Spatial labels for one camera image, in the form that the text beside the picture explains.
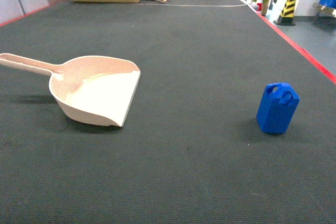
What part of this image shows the beige plastic dustpan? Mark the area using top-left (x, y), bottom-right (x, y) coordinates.
top-left (1, 53), bottom-right (141, 127)

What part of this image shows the blue plastic part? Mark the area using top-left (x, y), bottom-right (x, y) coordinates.
top-left (256, 82), bottom-right (300, 134)

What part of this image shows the red white traffic cone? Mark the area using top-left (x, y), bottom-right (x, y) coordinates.
top-left (256, 0), bottom-right (263, 12)

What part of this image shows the yellow black traffic cone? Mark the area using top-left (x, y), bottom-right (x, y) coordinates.
top-left (274, 0), bottom-right (296, 26)

